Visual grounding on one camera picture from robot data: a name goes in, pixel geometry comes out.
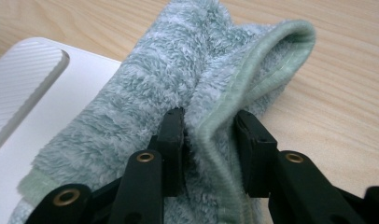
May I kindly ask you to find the white desk lamp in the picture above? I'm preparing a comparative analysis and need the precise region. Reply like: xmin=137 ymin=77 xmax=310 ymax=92
xmin=0 ymin=36 xmax=122 ymax=224

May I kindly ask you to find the light green fluffy cloth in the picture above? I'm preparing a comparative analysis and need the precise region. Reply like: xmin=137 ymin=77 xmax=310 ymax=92
xmin=7 ymin=0 xmax=316 ymax=224

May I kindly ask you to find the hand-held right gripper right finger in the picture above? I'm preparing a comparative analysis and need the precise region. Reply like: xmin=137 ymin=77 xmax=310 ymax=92
xmin=233 ymin=109 xmax=279 ymax=199

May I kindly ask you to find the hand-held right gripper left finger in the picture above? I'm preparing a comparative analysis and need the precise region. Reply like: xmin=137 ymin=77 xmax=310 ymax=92
xmin=147 ymin=106 xmax=187 ymax=198

